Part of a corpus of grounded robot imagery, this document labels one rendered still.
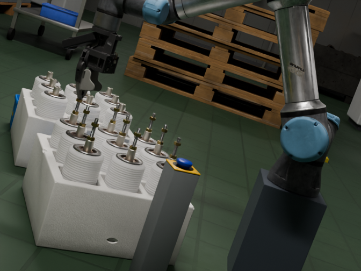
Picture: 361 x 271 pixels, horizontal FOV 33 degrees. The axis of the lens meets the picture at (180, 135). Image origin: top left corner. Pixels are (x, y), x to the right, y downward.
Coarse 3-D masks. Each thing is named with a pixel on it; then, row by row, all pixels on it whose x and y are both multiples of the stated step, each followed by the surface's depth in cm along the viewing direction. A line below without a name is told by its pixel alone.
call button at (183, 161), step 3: (177, 159) 148; (180, 159) 148; (183, 159) 149; (186, 159) 150; (177, 162) 148; (180, 162) 147; (183, 162) 147; (186, 162) 147; (189, 162) 148; (180, 165) 147; (183, 165) 147; (186, 165) 147; (189, 165) 147; (186, 168) 148
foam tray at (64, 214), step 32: (32, 160) 181; (32, 192) 171; (64, 192) 151; (96, 192) 154; (128, 192) 159; (32, 224) 162; (64, 224) 154; (96, 224) 157; (128, 224) 160; (128, 256) 163
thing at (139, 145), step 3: (132, 138) 187; (129, 141) 187; (132, 141) 185; (138, 141) 185; (129, 144) 187; (138, 144) 184; (141, 144) 184; (144, 144) 184; (147, 144) 185; (138, 147) 184; (141, 147) 184; (144, 147) 184; (153, 147) 185; (138, 150) 184; (138, 153) 185
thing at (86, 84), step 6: (84, 72) 173; (90, 72) 173; (84, 78) 173; (90, 78) 173; (78, 84) 173; (84, 84) 174; (90, 84) 173; (78, 90) 174; (90, 90) 173; (78, 96) 176
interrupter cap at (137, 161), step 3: (117, 153) 163; (120, 153) 164; (123, 153) 165; (126, 153) 166; (117, 156) 160; (120, 156) 161; (123, 156) 163; (135, 156) 166; (120, 159) 159; (123, 159) 160; (135, 159) 164; (138, 159) 165; (126, 162) 159; (129, 162) 159; (132, 162) 159; (135, 162) 161; (138, 162) 162; (141, 162) 162
